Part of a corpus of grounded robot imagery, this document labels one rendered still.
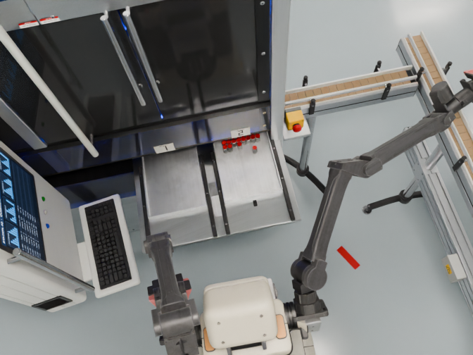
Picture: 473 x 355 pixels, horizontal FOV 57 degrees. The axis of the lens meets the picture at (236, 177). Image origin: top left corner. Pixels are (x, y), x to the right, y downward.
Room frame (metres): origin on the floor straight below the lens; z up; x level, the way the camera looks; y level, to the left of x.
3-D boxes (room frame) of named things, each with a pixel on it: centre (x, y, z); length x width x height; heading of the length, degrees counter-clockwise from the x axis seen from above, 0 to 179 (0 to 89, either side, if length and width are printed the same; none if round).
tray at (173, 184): (0.87, 0.29, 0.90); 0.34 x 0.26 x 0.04; 3
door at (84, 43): (0.96, 0.49, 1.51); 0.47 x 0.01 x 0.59; 93
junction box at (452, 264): (0.34, -0.97, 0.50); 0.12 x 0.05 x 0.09; 3
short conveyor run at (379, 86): (1.17, -0.58, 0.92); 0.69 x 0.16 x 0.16; 93
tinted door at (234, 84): (0.98, 0.03, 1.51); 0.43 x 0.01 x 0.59; 93
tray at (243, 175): (0.89, -0.05, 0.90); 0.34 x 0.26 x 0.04; 3
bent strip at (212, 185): (0.73, 0.11, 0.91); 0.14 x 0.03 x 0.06; 4
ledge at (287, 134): (1.06, -0.31, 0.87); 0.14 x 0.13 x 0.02; 3
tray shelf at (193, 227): (0.81, 0.11, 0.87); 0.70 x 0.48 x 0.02; 93
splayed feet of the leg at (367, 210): (0.87, -1.01, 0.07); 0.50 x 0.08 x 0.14; 93
